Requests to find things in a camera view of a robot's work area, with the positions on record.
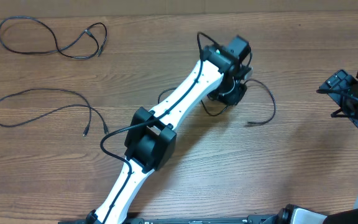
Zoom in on thin black USB cable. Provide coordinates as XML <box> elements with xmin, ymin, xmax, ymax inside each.
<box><xmin>157</xmin><ymin>78</ymin><xmax>277</xmax><ymax>127</ymax></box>

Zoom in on black cable silver USB plug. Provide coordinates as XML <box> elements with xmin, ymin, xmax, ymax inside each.
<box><xmin>0</xmin><ymin>16</ymin><xmax>108</xmax><ymax>60</ymax></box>

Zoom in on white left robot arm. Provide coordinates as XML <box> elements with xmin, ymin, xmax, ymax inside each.
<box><xmin>85</xmin><ymin>35</ymin><xmax>252</xmax><ymax>223</ymax></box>

